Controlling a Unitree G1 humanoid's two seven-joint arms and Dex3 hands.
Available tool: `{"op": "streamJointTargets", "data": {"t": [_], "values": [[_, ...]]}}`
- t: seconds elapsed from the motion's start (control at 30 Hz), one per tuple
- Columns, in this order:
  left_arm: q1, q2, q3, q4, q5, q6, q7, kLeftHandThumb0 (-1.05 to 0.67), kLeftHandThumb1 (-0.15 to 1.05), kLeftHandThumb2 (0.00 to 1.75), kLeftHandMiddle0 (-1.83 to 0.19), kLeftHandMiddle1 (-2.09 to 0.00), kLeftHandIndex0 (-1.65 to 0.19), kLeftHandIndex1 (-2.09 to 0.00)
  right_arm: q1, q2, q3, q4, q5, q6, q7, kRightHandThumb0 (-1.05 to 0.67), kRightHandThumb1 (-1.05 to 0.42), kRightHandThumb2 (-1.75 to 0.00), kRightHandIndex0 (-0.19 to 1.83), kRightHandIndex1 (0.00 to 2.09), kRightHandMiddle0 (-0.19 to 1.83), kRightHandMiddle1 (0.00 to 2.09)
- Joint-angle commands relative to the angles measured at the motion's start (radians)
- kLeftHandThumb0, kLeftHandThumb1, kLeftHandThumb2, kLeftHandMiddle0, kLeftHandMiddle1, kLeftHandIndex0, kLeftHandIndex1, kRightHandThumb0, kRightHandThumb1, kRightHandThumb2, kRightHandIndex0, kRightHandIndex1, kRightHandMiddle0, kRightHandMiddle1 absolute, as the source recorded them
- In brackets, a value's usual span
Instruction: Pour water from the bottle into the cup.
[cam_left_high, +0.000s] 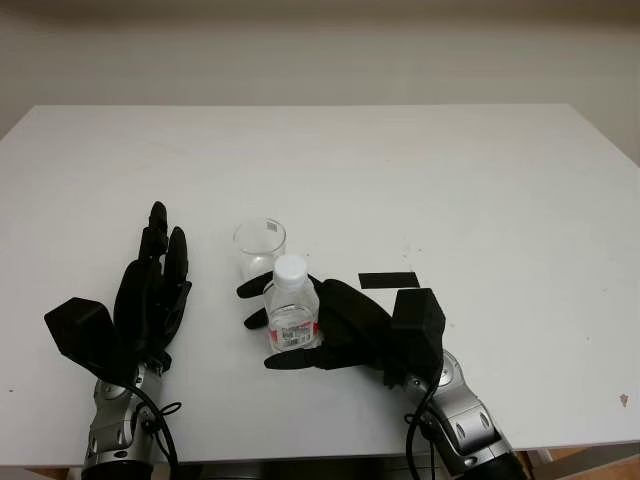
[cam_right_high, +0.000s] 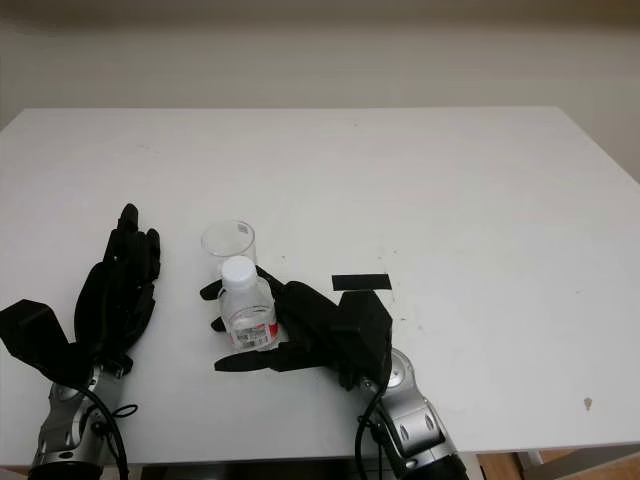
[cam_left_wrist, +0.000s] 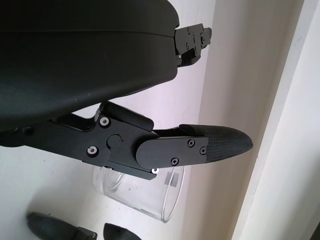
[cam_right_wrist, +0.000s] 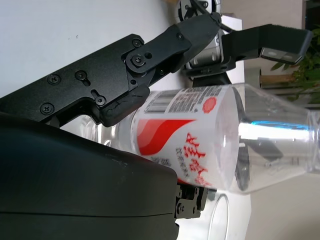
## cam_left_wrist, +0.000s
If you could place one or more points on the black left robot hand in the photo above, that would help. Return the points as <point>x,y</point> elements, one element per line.
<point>75,62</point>

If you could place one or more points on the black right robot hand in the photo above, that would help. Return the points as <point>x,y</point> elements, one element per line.
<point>55,227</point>

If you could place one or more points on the clear glass cup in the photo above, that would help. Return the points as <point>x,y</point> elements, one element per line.
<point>142,197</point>

